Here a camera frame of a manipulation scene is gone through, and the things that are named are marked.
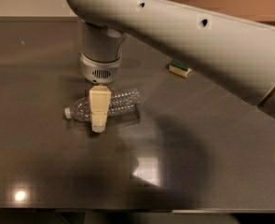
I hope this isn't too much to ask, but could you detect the clear plastic water bottle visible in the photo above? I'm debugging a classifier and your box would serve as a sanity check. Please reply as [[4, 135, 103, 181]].
[[64, 89, 140, 122]]

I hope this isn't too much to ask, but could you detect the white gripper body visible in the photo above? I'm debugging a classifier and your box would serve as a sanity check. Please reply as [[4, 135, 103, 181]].
[[80, 54, 121, 85]]

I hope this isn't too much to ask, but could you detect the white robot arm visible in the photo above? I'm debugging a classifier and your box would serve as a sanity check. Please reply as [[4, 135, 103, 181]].
[[66, 0, 275, 118]]

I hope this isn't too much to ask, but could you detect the green and yellow sponge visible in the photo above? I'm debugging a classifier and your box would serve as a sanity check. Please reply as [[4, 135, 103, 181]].
[[169, 60, 192, 78]]

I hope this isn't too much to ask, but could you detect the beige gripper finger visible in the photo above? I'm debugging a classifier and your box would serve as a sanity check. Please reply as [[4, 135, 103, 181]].
[[89, 85, 111, 133]]

